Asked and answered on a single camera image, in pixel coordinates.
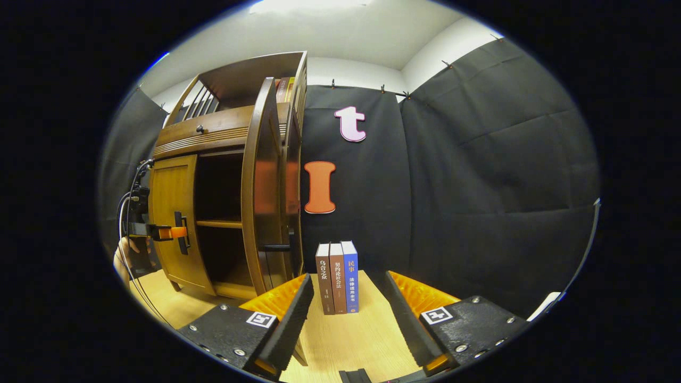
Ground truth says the blue standing book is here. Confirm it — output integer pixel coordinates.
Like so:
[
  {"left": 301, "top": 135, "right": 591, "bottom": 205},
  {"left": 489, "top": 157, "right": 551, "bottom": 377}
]
[{"left": 340, "top": 241, "right": 360, "bottom": 313}]

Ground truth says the wooden double-door shoe cabinet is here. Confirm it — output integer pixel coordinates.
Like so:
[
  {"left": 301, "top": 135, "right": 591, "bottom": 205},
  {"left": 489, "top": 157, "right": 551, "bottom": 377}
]
[{"left": 148, "top": 51, "right": 309, "bottom": 368}]

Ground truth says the black backdrop cloth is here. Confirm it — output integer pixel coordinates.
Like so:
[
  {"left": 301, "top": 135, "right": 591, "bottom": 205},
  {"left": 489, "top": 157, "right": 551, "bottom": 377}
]
[{"left": 97, "top": 37, "right": 601, "bottom": 320}]

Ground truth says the dark brown standing book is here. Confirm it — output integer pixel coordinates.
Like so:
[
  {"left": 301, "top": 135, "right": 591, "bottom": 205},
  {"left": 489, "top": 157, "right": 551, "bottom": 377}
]
[{"left": 315, "top": 244, "right": 336, "bottom": 315}]

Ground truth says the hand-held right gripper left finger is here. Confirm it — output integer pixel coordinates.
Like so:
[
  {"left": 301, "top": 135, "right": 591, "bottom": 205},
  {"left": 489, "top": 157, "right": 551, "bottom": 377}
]
[{"left": 177, "top": 273, "right": 314, "bottom": 381}]

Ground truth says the reddish brown standing book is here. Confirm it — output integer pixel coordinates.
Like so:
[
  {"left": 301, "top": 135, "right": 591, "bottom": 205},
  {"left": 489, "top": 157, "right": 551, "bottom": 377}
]
[{"left": 329, "top": 243, "right": 347, "bottom": 314}]

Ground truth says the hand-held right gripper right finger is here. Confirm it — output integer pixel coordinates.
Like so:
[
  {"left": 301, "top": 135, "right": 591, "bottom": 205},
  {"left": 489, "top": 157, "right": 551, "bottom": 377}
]
[{"left": 384, "top": 270, "right": 531, "bottom": 377}]

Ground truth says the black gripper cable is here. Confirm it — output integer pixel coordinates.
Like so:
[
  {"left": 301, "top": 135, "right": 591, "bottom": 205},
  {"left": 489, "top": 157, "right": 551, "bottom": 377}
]
[{"left": 116, "top": 160, "right": 176, "bottom": 329}]

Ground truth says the wooden shoe cabinet door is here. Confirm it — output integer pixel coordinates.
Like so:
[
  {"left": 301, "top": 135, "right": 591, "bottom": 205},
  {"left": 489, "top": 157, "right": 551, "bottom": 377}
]
[
  {"left": 241, "top": 77, "right": 309, "bottom": 368},
  {"left": 149, "top": 154, "right": 216, "bottom": 296}
]

